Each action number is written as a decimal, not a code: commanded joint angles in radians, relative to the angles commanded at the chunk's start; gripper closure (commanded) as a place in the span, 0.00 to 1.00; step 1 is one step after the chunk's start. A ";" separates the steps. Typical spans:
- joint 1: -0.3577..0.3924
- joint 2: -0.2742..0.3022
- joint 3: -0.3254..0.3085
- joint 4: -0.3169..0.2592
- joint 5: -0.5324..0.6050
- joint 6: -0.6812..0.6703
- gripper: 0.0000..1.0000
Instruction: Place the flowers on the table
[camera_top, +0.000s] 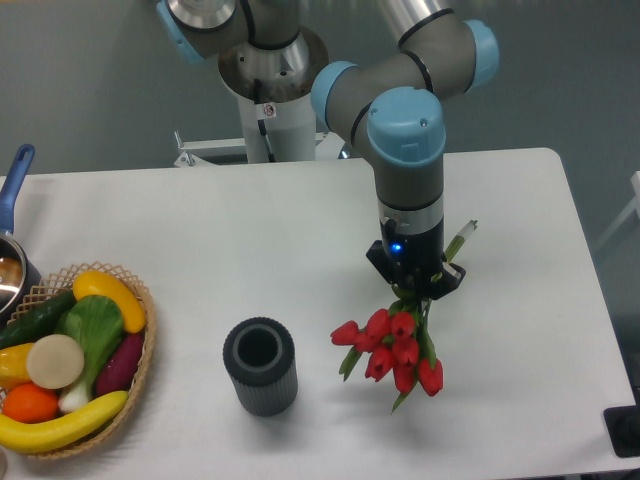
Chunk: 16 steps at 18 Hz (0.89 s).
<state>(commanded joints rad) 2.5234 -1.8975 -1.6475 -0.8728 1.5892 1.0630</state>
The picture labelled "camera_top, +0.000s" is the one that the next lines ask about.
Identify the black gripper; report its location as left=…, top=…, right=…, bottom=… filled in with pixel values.
left=366, top=217, right=466, bottom=300

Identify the yellow bell pepper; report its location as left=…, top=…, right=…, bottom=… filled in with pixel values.
left=0, top=343, right=34, bottom=391

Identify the green cucumber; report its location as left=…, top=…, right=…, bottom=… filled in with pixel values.
left=1, top=291, right=76, bottom=349

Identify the red tulip bouquet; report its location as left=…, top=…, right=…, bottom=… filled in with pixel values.
left=330, top=219, right=478, bottom=409

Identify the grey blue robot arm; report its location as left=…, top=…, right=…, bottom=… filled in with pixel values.
left=157, top=1, right=499, bottom=299

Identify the orange fruit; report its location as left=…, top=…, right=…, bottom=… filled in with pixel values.
left=2, top=383, right=58, bottom=424

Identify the purple sweet potato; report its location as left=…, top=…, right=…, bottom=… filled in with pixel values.
left=94, top=333, right=144, bottom=397

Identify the woven wicker basket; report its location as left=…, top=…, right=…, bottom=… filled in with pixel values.
left=1, top=262, right=156, bottom=459

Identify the blue handled saucepan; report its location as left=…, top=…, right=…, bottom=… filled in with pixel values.
left=1, top=144, right=41, bottom=328

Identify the dark grey ribbed vase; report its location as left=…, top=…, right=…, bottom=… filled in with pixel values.
left=222, top=317, right=299, bottom=417

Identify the green bok choy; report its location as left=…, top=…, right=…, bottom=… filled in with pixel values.
left=54, top=295, right=124, bottom=414

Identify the beige round slice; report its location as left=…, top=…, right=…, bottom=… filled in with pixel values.
left=26, top=334, right=84, bottom=390

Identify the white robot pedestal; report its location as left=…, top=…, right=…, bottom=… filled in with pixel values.
left=172, top=24, right=351, bottom=168

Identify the black device at edge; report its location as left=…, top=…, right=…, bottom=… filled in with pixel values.
left=603, top=405, right=639, bottom=458

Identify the yellow banana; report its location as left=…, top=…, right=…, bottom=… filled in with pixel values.
left=1, top=391, right=129, bottom=454

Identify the white frame at right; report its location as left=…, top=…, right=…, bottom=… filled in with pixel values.
left=595, top=171, right=639, bottom=252

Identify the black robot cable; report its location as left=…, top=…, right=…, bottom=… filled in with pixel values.
left=252, top=78, right=277, bottom=163

